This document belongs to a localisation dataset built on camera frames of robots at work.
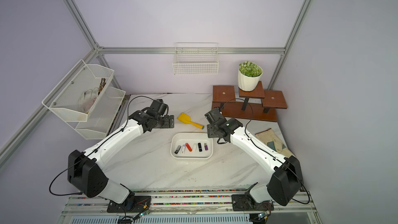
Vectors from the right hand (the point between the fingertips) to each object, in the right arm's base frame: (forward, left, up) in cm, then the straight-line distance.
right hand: (218, 131), depth 82 cm
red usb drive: (-2, +18, -15) cm, 23 cm away
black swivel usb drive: (-3, +24, -14) cm, 28 cm away
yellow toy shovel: (+21, +21, -16) cm, 34 cm away
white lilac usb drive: (-3, +20, -15) cm, 25 cm away
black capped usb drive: (-2, +10, -15) cm, 18 cm away
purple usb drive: (-1, +7, -15) cm, 17 cm away
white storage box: (0, +16, -15) cm, 22 cm away
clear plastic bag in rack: (+12, +67, +15) cm, 70 cm away
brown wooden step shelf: (+21, -30, +1) cm, 37 cm away
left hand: (+5, +30, +2) cm, 30 cm away
